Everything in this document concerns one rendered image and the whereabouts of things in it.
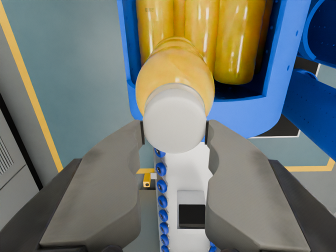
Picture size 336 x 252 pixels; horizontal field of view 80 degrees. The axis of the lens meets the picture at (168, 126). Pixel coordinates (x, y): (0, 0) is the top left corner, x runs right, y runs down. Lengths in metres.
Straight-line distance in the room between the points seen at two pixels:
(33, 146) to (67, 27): 1.11
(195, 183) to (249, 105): 0.52
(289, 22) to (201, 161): 0.51
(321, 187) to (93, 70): 2.30
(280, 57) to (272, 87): 0.04
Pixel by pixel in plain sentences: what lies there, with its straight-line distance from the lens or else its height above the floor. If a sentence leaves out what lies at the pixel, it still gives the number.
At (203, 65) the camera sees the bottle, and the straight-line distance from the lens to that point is 0.16.
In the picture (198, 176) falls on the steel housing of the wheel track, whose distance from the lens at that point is 0.74.
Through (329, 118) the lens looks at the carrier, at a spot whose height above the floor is 0.71.
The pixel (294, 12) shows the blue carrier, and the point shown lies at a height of 1.21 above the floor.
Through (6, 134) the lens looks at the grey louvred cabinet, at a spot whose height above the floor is 0.15.
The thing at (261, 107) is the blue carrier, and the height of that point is 1.22.
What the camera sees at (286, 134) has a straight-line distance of 1.75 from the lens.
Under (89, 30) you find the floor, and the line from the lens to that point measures 1.58.
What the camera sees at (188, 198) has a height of 0.97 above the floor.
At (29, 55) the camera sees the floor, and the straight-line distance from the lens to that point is 1.82.
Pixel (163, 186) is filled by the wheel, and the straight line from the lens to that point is 0.70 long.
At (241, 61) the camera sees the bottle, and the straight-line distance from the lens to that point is 0.36.
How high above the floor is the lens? 1.48
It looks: 62 degrees down
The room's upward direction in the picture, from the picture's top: 176 degrees counter-clockwise
